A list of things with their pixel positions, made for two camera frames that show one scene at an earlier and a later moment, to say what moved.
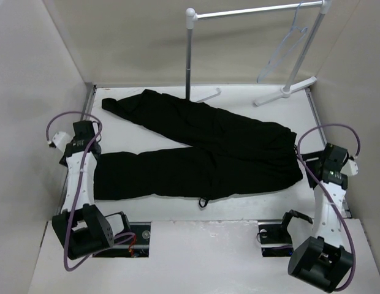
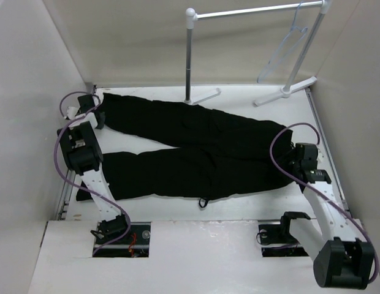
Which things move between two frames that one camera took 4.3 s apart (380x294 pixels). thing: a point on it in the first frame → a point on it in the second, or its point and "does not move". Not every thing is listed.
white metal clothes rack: x=191 y=17 does not move
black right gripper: x=312 y=155 → x=290 y=155
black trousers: x=225 y=154 does not move
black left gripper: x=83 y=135 → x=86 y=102
